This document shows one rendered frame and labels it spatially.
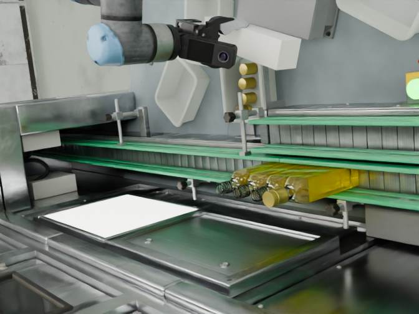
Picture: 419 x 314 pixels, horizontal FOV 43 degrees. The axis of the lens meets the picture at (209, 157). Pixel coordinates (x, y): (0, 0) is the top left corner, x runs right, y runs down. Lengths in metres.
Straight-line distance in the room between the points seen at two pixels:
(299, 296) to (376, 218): 0.34
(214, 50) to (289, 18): 0.41
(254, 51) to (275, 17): 0.32
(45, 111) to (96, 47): 1.06
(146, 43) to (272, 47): 0.26
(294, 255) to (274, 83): 0.59
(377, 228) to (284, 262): 0.29
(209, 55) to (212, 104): 0.76
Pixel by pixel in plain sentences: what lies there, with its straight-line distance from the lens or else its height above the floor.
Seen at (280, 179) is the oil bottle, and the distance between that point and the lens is 1.17.
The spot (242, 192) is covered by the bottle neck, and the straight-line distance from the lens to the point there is 1.18.
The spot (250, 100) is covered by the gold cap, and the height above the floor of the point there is 0.80.
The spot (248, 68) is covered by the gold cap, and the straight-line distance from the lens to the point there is 1.58.
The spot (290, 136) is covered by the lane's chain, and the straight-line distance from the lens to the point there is 1.40.
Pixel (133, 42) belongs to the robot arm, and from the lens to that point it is 0.98.
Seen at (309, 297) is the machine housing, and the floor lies 1.21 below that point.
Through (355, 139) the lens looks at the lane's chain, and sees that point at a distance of 1.27.
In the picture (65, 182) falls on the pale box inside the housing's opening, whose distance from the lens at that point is 2.19.
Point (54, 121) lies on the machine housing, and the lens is 2.03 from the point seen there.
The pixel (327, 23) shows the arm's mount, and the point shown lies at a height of 0.79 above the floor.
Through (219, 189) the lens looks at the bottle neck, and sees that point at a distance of 1.24.
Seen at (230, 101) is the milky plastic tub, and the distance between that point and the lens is 1.63.
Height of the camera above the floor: 1.91
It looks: 39 degrees down
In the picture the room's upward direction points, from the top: 103 degrees counter-clockwise
